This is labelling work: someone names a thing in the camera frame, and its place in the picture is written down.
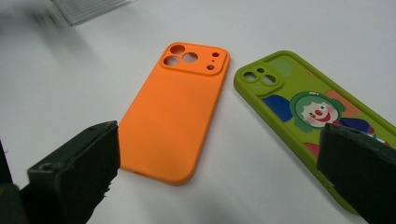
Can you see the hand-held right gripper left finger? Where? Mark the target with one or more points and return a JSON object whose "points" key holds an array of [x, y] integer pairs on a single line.
{"points": [[71, 174]]}

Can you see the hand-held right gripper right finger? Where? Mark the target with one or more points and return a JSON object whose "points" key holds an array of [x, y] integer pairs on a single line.
{"points": [[361, 168]]}

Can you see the green clown phone case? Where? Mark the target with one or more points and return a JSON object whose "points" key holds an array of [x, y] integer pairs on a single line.
{"points": [[289, 90]]}

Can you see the orange phone case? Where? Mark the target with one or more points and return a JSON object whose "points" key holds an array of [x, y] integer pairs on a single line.
{"points": [[171, 124]]}

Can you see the clear plastic rack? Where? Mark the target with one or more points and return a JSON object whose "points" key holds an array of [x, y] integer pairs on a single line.
{"points": [[90, 9]]}

